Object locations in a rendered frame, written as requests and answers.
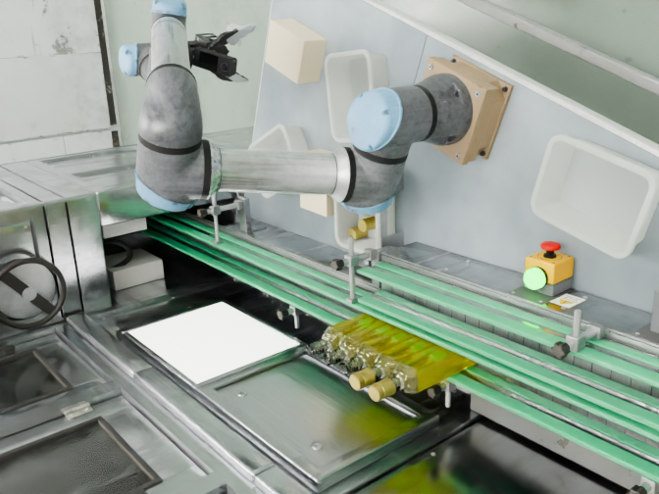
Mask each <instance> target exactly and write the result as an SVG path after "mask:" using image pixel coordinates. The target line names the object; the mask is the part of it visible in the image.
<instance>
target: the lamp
mask: <svg viewBox="0 0 659 494"><path fill-rule="evenodd" d="M547 282H548V276H547V273H546V271H545V270H544V269H543V268H541V267H533V268H530V269H529V270H527V271H526V272H525V274H524V283H525V285H526V286H527V287H528V288H530V289H533V290H536V289H538V288H542V287H544V286H545V285H546V284H547Z"/></svg>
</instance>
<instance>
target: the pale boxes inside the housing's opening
mask: <svg viewBox="0 0 659 494"><path fill-rule="evenodd" d="M143 229H147V225H146V218H142V219H137V220H133V221H128V222H120V223H115V224H111V225H106V226H101V233H102V238H104V239H105V238H109V237H114V236H118V235H123V234H127V233H131V232H136V231H140V230H143ZM131 251H132V258H131V260H130V261H129V262H128V263H127V264H126V265H124V266H121V267H116V268H111V267H112V266H114V265H116V264H118V263H120V262H121V261H123V260H124V259H125V258H126V257H127V251H125V252H122V253H118V254H114V255H110V256H105V260H106V267H107V270H108V279H109V286H110V287H111V288H112V289H114V290H115V291H119V290H122V289H126V288H129V287H133V286H136V285H139V284H143V283H146V282H150V281H154V280H157V279H161V278H164V269H163V261H162V259H160V258H158V257H156V256H154V255H152V254H150V253H148V252H147V251H145V250H143V249H141V248H137V249H133V250H131Z"/></svg>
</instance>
